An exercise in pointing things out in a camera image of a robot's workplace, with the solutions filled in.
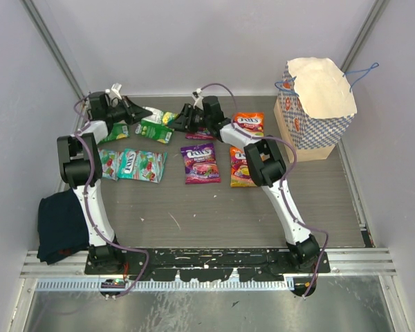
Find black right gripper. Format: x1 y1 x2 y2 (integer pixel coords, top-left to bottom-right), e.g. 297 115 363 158
167 104 210 135

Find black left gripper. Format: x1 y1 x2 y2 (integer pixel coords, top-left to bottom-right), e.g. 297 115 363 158
104 95 151 126

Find purple snack packet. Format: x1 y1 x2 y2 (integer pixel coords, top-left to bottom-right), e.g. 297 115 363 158
180 143 221 185
185 128 215 140

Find green snack packet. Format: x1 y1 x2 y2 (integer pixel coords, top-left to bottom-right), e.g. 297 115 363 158
99 123 130 145
135 107 178 144

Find teal mint candy packet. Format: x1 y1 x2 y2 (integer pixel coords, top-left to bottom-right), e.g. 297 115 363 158
118 149 167 183
98 149 121 181

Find orange snack packet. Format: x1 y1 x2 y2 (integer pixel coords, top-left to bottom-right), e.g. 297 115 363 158
232 112 264 136

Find orange Fox's candy packet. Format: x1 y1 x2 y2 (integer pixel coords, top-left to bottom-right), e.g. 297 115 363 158
230 147 256 187

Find checkered paper bag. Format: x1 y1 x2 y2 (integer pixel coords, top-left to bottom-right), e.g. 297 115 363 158
274 57 357 162

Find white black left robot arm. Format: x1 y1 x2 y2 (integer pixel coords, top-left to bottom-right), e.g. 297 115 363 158
57 91 152 274

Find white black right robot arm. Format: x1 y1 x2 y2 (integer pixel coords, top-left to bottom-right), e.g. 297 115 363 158
171 93 323 273

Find dark blue folded cloth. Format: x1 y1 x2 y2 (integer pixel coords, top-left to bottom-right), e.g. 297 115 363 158
37 189 89 265

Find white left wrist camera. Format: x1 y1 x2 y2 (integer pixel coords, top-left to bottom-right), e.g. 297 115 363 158
105 83 122 100

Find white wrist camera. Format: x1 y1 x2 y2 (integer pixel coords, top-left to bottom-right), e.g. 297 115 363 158
192 88 203 110
105 83 122 100

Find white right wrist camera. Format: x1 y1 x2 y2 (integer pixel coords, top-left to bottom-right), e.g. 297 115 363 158
192 88 203 110

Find blue bag handle cord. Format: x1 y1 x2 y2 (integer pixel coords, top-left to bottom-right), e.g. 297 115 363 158
275 75 300 98
342 62 380 93

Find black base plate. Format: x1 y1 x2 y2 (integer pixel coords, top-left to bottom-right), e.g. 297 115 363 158
84 248 331 282

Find perforated cable duct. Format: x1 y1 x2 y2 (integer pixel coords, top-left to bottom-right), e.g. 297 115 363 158
35 277 294 292

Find aluminium rail frame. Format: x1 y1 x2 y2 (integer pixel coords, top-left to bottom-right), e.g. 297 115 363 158
19 250 398 277

